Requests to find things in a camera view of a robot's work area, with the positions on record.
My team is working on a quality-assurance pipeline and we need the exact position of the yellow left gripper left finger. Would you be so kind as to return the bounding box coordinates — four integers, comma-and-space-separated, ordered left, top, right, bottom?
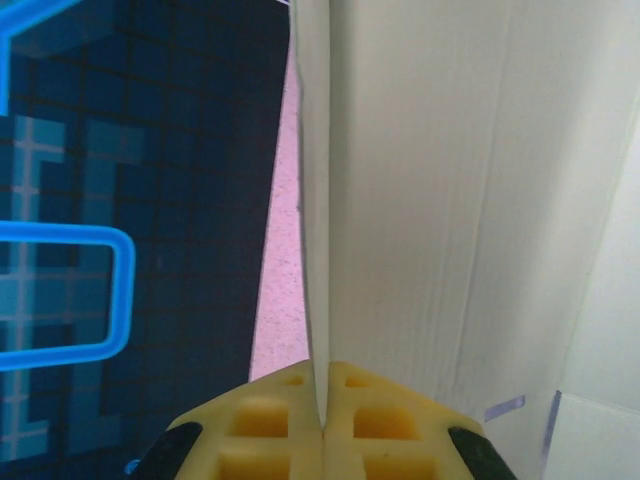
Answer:
134, 360, 325, 480

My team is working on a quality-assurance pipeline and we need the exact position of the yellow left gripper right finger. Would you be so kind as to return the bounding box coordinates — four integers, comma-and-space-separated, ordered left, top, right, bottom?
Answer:
322, 360, 517, 480

